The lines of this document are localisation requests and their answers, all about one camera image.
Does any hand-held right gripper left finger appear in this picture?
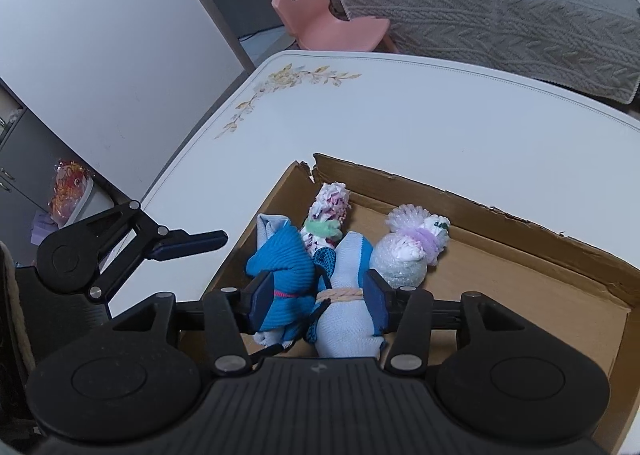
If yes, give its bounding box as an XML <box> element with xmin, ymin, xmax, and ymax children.
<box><xmin>112</xmin><ymin>270</ymin><xmax>277</xmax><ymax>377</ymax></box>

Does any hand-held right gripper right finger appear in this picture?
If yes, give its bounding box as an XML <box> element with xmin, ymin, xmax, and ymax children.
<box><xmin>364</xmin><ymin>269</ymin><xmax>527</xmax><ymax>377</ymax></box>

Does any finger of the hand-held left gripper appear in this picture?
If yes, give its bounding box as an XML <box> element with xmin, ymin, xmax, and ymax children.
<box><xmin>86</xmin><ymin>200</ymin><xmax>229</xmax><ymax>303</ymax></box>

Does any light blue sock bundle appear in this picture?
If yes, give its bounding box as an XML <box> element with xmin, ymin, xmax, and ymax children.
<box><xmin>305</xmin><ymin>231</ymin><xmax>388</xmax><ymax>360</ymax></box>

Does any shallow cardboard box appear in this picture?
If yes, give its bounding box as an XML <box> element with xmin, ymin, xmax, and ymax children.
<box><xmin>180</xmin><ymin>152</ymin><xmax>640</xmax><ymax>453</ymax></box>

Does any clear bundle with purple tie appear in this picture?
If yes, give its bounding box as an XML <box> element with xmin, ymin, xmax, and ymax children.
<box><xmin>370</xmin><ymin>204</ymin><xmax>452</xmax><ymax>288</ymax></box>

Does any red orange packaged item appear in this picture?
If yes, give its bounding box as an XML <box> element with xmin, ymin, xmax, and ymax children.
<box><xmin>48</xmin><ymin>160</ymin><xmax>93</xmax><ymax>226</ymax></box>

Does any grey cabinet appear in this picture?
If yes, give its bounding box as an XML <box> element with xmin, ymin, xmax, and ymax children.
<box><xmin>0</xmin><ymin>80</ymin><xmax>126</xmax><ymax>266</ymax></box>

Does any patterned bundle with green tie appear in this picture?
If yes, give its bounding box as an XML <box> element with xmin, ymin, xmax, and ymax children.
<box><xmin>299</xmin><ymin>182</ymin><xmax>352</xmax><ymax>261</ymax></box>

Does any pink plastic chair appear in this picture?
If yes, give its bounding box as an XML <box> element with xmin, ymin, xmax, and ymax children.
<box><xmin>271</xmin><ymin>0</ymin><xmax>401</xmax><ymax>54</ymax></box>

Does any sofa with grey quilted cover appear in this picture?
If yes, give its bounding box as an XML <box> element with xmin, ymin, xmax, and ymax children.
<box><xmin>260</xmin><ymin>0</ymin><xmax>640</xmax><ymax>106</ymax></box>

